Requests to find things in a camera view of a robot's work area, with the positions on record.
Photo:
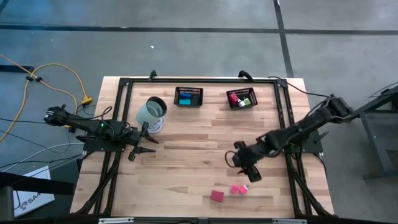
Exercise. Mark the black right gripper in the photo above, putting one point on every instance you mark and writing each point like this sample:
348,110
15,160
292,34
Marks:
248,155

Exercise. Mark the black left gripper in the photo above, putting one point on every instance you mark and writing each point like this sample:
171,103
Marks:
132,137

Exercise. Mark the white cylindrical container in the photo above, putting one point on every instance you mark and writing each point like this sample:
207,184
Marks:
146,116

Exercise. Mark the pink white cube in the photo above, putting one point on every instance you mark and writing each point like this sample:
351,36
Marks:
243,189

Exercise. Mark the large red box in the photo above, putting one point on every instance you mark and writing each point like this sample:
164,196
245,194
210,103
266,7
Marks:
216,196

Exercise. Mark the teal block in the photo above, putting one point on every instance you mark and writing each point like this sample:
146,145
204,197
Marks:
184,102

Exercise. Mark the green white cube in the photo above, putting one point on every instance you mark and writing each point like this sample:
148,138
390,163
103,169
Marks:
247,101

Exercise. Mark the small red block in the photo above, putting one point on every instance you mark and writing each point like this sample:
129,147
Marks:
234,98

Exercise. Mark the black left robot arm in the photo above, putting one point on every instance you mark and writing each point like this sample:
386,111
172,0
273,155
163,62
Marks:
84,124

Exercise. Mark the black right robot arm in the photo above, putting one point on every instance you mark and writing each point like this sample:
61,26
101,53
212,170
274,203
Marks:
311,124

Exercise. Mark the black plastic mesh basket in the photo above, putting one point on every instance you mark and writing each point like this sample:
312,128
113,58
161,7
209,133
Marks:
248,93
188,90

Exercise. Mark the yellow plug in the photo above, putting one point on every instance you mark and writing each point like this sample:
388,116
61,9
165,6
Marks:
86,100
70,128

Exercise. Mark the black beam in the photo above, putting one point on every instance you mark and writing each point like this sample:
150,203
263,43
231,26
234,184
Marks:
37,185

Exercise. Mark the white printed sign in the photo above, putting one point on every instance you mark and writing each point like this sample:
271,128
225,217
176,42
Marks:
34,202

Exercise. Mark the black metal desk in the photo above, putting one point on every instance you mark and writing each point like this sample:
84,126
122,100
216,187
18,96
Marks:
377,146

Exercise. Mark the silver bracket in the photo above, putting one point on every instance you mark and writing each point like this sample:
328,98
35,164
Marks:
115,220
289,221

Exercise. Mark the black aluminium frame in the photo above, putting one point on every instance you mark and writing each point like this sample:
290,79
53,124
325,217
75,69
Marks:
202,80

